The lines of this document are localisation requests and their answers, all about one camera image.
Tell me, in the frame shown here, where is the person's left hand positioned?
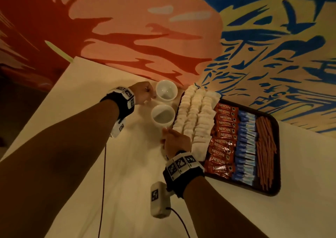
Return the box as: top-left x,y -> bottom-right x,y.
128,81 -> 157,106

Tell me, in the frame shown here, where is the person's right hand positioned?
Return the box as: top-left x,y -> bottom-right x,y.
161,127 -> 193,160

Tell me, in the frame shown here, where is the small white cup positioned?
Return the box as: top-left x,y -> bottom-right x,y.
155,80 -> 179,104
151,104 -> 176,129

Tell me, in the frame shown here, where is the row of tea bags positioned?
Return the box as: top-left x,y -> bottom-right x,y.
172,84 -> 222,162

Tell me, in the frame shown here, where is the row of red Nescafe sachets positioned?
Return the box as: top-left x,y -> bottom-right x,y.
204,102 -> 240,180

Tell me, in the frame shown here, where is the blue sugar sachets group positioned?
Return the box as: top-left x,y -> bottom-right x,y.
231,111 -> 259,187

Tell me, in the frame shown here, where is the bundle of red stir sticks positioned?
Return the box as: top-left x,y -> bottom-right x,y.
255,116 -> 278,191

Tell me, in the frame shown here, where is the dark brown tray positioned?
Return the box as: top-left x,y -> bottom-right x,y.
173,92 -> 281,197

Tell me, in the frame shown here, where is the person's right forearm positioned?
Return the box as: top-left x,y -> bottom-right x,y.
183,176 -> 268,238

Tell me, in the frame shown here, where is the person's left forearm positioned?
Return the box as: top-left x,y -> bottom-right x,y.
0,100 -> 120,238

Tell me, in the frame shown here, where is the black left wristband with markers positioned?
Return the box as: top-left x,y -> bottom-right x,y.
101,86 -> 136,122

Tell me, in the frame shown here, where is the black wristband with markers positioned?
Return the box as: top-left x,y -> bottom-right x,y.
101,86 -> 136,122
163,151 -> 205,198

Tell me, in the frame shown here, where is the black right wristband with markers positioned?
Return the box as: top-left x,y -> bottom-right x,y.
163,151 -> 205,198

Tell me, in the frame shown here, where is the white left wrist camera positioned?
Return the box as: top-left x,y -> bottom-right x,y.
110,119 -> 126,138

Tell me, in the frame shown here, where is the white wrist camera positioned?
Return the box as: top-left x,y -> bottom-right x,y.
110,119 -> 126,138
150,181 -> 174,218

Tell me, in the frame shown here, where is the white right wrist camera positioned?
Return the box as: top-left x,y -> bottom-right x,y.
150,181 -> 174,218

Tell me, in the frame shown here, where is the black right camera cable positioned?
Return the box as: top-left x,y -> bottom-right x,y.
167,207 -> 191,238

